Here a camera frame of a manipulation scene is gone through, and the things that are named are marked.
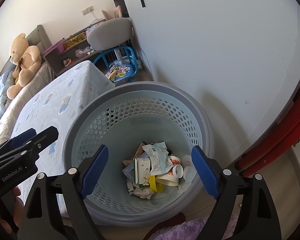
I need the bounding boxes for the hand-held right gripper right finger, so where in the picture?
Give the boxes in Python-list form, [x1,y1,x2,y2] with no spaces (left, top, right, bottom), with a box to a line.
[191,145,282,240]

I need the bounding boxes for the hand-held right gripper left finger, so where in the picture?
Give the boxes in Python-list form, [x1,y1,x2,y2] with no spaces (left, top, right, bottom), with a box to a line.
[20,144,109,240]

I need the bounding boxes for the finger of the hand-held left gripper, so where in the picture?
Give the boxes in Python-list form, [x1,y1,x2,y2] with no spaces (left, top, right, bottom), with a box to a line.
[19,126,59,156]
[0,128,37,158]

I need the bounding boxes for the purple cardboard box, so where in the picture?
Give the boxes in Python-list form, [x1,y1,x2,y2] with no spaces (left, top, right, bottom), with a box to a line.
[122,165,136,182]

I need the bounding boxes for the red and white paper cup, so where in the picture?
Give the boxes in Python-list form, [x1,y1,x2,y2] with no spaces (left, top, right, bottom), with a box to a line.
[156,156,184,187]

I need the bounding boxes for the white medicine carton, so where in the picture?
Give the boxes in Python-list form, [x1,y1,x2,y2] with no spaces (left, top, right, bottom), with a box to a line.
[133,157,152,188]

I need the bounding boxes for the yellow plastic package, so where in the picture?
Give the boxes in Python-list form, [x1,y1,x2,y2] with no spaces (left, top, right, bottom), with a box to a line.
[142,142,174,176]

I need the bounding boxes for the yellow plastic ring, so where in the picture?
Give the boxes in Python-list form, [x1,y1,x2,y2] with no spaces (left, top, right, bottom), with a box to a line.
[149,175,165,193]

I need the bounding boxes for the white paper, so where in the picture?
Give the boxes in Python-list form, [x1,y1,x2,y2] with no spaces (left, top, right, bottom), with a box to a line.
[126,179,154,200]

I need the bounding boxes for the grey perforated plastic basket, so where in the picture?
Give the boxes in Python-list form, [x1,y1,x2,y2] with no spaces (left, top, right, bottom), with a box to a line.
[62,81,214,228]

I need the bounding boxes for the person's left hand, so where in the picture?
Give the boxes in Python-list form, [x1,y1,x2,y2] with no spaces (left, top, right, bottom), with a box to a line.
[0,187,25,234]

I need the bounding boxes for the translucent plastic cup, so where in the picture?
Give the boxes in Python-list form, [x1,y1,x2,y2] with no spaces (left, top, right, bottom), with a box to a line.
[182,155,198,180]

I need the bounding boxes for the light blue printed blanket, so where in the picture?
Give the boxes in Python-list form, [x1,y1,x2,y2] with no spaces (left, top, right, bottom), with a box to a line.
[0,60,116,217]

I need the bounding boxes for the light blue folded quilt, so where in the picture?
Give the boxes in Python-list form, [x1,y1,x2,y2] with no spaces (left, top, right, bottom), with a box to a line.
[0,90,13,120]

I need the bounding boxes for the purple fluffy rug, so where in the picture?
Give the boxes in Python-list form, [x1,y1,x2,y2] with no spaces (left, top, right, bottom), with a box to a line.
[147,215,238,240]

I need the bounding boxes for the blue printed pillow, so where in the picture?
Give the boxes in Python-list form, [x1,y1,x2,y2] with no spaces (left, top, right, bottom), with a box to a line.
[0,71,13,93]

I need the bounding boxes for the bed with checked sheet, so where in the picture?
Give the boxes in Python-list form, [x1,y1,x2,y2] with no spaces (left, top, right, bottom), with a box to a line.
[0,61,55,145]

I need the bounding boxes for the grey shelf unit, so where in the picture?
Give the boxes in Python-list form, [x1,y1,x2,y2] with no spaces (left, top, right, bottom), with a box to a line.
[42,19,108,77]

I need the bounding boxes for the large beige teddy bear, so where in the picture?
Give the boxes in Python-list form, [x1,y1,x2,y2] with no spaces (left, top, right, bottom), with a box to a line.
[6,32,42,100]

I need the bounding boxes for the pink storage box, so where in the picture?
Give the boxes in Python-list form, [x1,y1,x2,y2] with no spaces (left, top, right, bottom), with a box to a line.
[43,38,65,54]

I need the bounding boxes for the pink plastic bag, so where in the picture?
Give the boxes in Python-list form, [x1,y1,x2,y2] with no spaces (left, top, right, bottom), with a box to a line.
[75,46,90,57]

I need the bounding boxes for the gold foil packets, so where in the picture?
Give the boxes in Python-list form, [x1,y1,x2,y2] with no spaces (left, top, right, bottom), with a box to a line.
[64,31,87,48]

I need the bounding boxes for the grey bed headboard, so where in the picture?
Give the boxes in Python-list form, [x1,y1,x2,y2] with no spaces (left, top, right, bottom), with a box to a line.
[0,24,52,78]

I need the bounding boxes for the blue metal chair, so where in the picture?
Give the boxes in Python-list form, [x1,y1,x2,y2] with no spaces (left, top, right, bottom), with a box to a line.
[93,45,138,83]

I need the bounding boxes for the grey padded chair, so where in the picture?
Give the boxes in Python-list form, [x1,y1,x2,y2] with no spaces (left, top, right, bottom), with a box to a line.
[87,17,133,53]

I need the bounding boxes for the white wardrobe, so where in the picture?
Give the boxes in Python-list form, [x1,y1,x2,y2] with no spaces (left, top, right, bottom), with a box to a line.
[114,0,300,150]

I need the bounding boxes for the red metal frame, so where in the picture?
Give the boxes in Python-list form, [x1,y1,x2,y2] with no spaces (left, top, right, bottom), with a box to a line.
[234,74,300,178]

